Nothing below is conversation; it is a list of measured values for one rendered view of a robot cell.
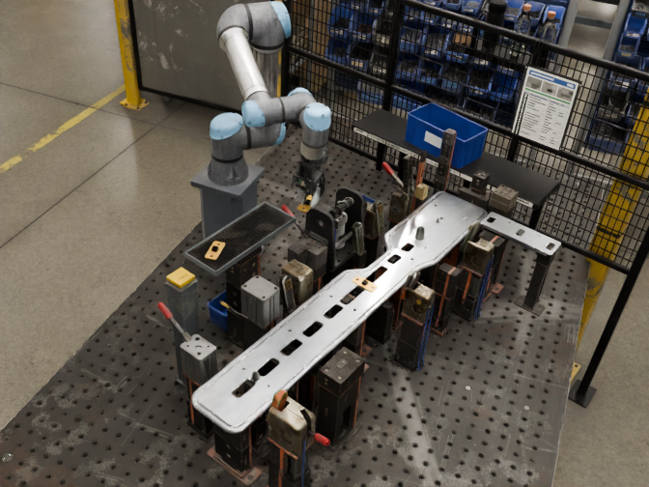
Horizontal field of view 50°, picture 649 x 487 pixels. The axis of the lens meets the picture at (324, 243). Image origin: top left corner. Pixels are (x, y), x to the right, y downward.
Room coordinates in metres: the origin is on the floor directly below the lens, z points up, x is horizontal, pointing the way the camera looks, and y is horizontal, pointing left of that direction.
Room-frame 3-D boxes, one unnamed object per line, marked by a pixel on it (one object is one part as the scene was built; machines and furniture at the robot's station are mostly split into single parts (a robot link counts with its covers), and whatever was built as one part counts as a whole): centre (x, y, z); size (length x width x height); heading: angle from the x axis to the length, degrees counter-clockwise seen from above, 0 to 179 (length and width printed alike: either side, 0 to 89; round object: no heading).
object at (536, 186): (2.58, -0.51, 1.01); 0.90 x 0.22 x 0.03; 54
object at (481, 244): (1.94, -0.55, 0.87); 0.12 x 0.09 x 0.35; 54
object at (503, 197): (2.26, -0.68, 0.88); 0.08 x 0.08 x 0.36; 54
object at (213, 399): (1.71, -0.14, 1.00); 1.38 x 0.22 x 0.02; 144
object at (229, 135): (2.18, 0.37, 1.27); 0.13 x 0.12 x 0.14; 114
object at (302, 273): (1.70, 0.08, 0.89); 0.13 x 0.11 x 0.38; 54
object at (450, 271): (1.86, -0.44, 0.84); 0.11 x 0.08 x 0.29; 54
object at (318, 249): (1.82, 0.04, 0.89); 0.13 x 0.11 x 0.38; 54
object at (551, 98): (2.50, -0.82, 1.30); 0.23 x 0.02 x 0.31; 54
